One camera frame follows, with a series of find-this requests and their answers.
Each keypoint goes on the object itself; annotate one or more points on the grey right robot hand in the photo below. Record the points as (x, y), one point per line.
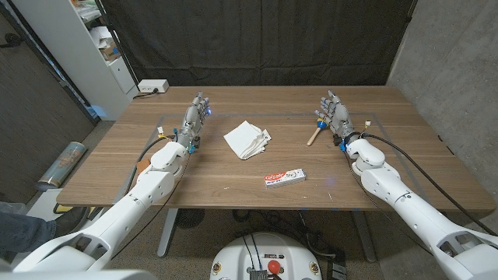
(341, 116)

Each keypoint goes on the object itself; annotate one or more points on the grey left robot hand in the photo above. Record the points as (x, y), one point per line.
(192, 118)

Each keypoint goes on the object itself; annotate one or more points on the white cloth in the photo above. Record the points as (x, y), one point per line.
(245, 140)

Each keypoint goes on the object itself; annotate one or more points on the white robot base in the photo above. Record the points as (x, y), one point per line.
(233, 256)

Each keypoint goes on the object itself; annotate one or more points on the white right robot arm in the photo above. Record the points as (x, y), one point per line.
(412, 214)

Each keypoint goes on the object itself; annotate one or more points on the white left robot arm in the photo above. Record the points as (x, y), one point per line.
(116, 219)

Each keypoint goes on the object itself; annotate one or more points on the blue yellow wooden maraca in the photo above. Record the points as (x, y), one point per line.
(321, 124)

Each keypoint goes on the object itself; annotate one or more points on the red white toothpaste box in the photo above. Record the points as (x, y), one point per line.
(285, 178)

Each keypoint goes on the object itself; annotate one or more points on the white power strip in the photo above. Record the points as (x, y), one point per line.
(152, 85)

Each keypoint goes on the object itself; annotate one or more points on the black round floor fan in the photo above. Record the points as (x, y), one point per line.
(189, 218)

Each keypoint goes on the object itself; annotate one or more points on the black curtain backdrop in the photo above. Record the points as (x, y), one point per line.
(260, 39)

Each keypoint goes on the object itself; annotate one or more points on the cardboard box with blue tape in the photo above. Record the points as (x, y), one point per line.
(111, 50)

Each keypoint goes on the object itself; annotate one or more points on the grey table leg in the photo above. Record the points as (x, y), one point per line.
(168, 231)
(363, 237)

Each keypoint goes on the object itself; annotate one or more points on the white shelf cabinet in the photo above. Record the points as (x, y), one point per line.
(74, 50)

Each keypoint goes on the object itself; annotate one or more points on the dark shoe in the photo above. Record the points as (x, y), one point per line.
(72, 219)

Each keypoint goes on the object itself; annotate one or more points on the red emergency stop button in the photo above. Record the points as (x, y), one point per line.
(274, 266)

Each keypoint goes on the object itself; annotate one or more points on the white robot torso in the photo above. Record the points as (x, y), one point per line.
(78, 276)

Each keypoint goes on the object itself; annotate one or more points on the person's leg in jeans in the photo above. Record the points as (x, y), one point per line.
(23, 233)

